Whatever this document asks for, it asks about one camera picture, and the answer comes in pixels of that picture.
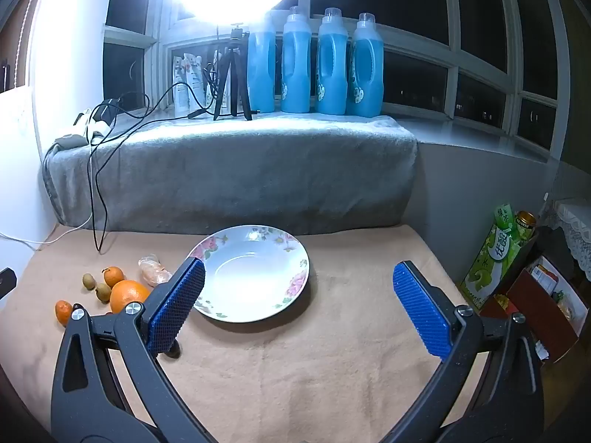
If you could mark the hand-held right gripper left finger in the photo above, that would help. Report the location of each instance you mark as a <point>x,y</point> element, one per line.
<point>178,304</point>

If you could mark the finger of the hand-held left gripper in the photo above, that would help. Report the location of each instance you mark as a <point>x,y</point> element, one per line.
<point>7,284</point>

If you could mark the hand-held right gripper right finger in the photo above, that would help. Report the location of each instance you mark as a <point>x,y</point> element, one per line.
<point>422,314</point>

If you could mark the bread roll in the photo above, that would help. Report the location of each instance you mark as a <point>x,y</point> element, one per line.
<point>153,271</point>

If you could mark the large orange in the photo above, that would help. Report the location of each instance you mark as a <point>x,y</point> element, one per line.
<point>127,296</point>

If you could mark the small mandarin orange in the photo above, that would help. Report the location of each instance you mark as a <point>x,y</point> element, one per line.
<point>113,277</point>
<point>63,312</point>

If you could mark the brown longan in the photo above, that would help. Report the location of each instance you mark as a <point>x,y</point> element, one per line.
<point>103,292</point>
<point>87,281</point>

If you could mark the floral white plate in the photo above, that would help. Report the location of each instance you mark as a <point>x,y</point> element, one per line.
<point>249,277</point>

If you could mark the green drink carton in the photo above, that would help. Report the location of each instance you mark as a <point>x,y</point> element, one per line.
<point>494,258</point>

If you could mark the white cabinet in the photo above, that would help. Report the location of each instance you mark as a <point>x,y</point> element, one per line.
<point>18,170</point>

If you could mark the red cardboard box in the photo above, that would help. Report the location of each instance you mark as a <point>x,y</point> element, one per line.
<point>545,318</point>

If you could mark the gold-top drink can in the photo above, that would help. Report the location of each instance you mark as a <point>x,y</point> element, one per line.
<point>525,224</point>

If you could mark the grey blanket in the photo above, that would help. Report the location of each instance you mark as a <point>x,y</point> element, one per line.
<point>254,170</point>

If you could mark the white power strip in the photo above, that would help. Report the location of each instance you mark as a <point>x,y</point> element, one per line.
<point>69,141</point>

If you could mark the white lace cloth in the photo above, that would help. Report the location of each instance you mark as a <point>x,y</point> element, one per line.
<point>577,230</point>

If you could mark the white charger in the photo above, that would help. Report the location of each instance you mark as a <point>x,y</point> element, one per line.
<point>85,122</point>

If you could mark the black power adapter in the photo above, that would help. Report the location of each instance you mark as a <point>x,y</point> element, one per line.
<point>109,108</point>

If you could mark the white refill pouch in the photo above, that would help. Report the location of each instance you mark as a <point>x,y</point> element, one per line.
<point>181,83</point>
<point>195,78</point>
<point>225,97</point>

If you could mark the blue detergent bottle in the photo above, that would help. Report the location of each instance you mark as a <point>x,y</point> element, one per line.
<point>369,69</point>
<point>295,64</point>
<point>261,74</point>
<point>332,69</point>

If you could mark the wooden shelf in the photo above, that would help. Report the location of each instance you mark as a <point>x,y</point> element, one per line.
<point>18,32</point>

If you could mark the black tripod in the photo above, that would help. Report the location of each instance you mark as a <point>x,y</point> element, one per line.
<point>235,37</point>

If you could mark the white window frame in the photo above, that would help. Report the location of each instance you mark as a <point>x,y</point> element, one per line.
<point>134,36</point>

